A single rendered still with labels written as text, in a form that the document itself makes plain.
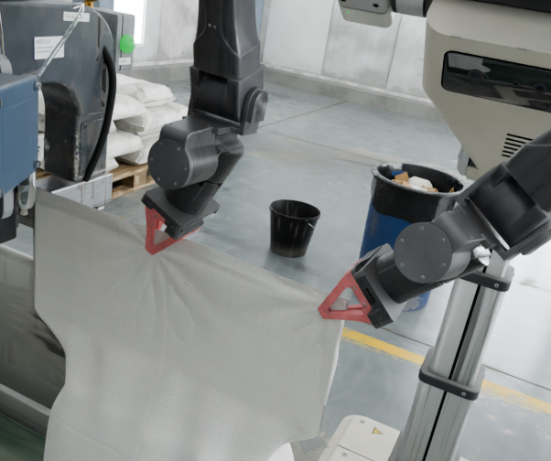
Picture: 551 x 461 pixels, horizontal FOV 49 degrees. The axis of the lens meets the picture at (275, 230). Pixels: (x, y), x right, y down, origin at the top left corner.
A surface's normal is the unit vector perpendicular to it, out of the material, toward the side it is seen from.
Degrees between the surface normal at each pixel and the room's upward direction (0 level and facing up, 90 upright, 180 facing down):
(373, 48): 90
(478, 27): 40
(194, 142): 94
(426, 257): 77
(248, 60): 94
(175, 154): 88
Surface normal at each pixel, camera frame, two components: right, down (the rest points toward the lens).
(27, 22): 0.89, 0.29
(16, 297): -0.43, 0.28
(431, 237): -0.56, 0.00
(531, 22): -0.15, -0.52
